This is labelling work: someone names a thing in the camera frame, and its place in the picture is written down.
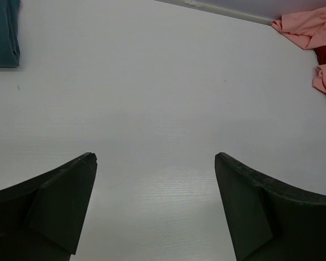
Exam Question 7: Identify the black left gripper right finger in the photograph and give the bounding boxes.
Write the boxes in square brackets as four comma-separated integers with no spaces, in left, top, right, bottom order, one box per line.
[215,152,326,260]

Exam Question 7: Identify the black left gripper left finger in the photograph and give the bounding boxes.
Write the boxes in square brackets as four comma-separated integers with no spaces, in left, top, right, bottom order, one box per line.
[0,152,97,260]

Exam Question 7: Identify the pink t-shirt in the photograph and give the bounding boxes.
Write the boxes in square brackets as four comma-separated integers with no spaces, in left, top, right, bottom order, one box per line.
[271,5,326,103]

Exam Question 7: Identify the folded teal t-shirt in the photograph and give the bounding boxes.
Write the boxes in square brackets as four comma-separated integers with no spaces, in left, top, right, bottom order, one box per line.
[0,0,21,68]

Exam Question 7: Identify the white table edge rail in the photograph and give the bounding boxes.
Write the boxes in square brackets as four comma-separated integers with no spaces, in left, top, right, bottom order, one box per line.
[158,0,273,26]

